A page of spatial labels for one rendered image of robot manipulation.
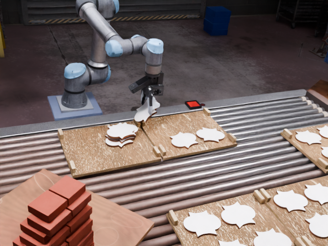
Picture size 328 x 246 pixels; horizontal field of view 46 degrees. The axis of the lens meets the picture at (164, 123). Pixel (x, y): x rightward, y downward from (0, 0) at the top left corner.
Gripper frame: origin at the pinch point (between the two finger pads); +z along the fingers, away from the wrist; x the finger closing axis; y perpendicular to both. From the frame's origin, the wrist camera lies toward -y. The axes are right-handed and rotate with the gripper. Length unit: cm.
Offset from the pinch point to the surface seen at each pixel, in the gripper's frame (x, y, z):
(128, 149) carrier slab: -14.2, -13.0, 12.1
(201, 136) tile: -16.1, 25.4, 10.3
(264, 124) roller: -11, 69, 13
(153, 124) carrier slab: 3.3, 6.7, 11.9
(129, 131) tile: -6.2, -10.3, 7.4
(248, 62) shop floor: 255, 266, 103
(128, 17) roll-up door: 457, 157, 99
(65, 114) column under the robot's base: 36, -33, 19
